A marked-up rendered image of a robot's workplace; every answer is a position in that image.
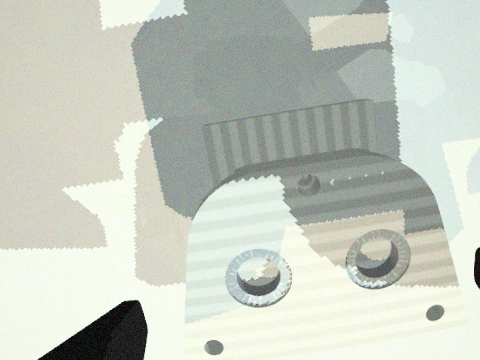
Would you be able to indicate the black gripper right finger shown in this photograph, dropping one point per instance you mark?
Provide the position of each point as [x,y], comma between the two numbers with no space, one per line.
[476,267]

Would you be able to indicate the white plate with two holes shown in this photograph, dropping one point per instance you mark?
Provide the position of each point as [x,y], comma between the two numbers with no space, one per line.
[312,229]

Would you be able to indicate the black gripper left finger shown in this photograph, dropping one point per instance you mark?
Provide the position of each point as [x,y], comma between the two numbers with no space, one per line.
[120,334]

